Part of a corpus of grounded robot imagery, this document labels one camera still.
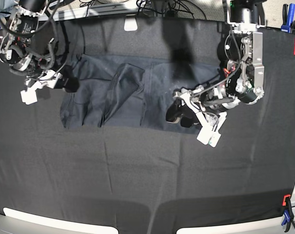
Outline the red blue clamp near right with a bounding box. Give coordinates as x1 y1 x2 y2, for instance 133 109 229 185
281 194 295 233

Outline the black cable bundle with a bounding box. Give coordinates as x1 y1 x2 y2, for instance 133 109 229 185
135 0 208 20

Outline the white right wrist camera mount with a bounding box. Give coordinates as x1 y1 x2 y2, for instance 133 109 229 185
19 69 63 106

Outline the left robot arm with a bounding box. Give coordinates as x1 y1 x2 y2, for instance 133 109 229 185
166 0 266 131

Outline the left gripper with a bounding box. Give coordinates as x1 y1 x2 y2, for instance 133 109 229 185
166 85 235 128

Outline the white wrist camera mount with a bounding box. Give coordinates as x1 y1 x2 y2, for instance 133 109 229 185
19 69 63 106
173 88 227 147

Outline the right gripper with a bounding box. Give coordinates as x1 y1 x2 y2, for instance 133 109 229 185
24 65 80 93

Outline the blue clamp far right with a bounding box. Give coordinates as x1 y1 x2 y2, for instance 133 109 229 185
281 3 295 34

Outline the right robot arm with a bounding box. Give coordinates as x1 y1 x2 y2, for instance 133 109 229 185
0 0 79 96

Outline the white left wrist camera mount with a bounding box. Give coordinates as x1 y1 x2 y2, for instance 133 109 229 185
173 88 227 147

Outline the dark navy t-shirt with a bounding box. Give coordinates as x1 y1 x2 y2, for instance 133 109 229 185
60 54 221 134

